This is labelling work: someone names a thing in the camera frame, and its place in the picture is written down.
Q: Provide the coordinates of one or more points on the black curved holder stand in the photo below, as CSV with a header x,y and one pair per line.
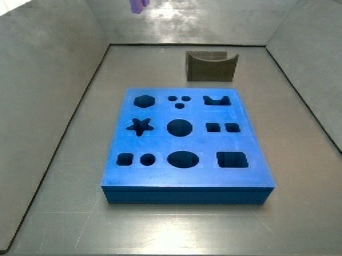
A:
x,y
210,66

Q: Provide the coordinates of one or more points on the purple double-square peg object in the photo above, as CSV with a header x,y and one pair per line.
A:
x,y
138,5

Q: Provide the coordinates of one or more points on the blue shape-sorting board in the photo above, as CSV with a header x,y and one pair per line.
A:
x,y
185,149

